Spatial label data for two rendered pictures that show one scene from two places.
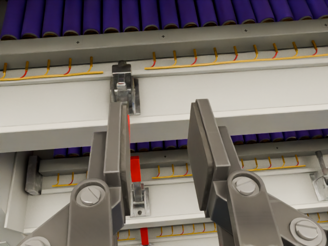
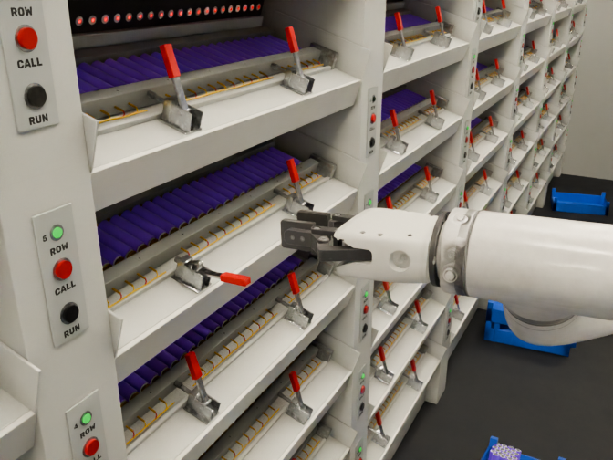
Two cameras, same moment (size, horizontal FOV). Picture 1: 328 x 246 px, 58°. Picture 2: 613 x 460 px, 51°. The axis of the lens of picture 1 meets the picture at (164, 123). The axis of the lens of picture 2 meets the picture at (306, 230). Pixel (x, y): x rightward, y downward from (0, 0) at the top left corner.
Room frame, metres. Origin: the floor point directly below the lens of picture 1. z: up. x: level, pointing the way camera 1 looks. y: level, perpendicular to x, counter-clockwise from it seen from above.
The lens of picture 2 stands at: (-0.27, 0.55, 1.28)
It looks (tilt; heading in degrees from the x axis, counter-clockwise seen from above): 22 degrees down; 302
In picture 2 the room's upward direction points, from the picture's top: straight up
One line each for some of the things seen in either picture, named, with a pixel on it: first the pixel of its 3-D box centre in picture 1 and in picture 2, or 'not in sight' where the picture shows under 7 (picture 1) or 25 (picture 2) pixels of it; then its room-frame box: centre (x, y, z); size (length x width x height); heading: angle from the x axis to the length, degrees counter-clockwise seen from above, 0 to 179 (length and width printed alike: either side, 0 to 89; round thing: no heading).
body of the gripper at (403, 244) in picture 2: not in sight; (400, 243); (-0.03, -0.01, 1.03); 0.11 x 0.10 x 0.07; 4
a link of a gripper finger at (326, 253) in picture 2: not in sight; (353, 248); (0.00, 0.03, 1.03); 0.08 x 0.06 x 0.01; 59
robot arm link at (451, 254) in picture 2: not in sight; (459, 252); (-0.09, -0.01, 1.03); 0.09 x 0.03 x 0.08; 94
